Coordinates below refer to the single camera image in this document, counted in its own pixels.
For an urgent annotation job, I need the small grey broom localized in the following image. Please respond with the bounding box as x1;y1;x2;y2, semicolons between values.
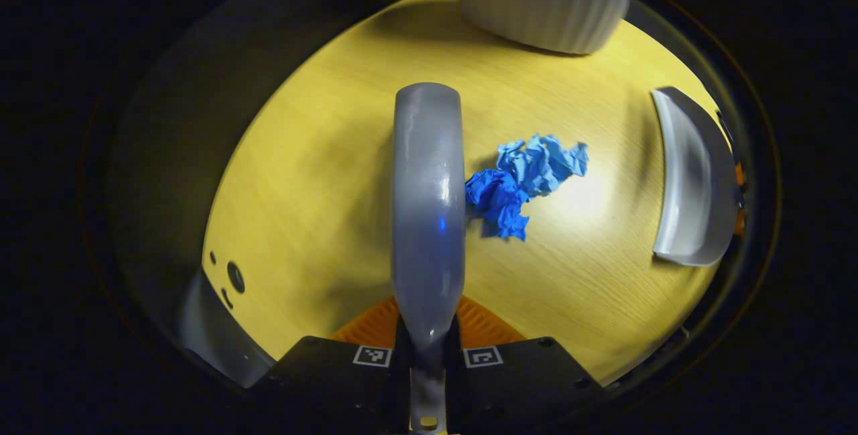
391;82;467;433

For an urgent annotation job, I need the grey dustpan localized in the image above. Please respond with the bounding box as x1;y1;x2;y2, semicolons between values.
650;86;744;268

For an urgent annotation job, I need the white ribbed garbage bin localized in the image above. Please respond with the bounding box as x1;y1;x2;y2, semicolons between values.
454;0;630;56

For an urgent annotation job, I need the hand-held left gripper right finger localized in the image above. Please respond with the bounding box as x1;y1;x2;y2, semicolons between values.
445;296;605;433

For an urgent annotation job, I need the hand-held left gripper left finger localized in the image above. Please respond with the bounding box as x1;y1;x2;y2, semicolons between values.
263;296;412;426

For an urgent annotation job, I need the light blue paper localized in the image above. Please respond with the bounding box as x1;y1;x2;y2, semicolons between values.
497;133;590;198

